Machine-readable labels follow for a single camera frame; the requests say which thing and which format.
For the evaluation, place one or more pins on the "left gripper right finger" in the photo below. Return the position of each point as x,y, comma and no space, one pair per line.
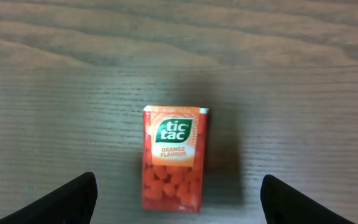
287,205

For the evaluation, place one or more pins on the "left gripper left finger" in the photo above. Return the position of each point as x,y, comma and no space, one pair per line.
70,202

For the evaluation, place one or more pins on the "orange candy box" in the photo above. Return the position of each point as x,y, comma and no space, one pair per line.
172,174

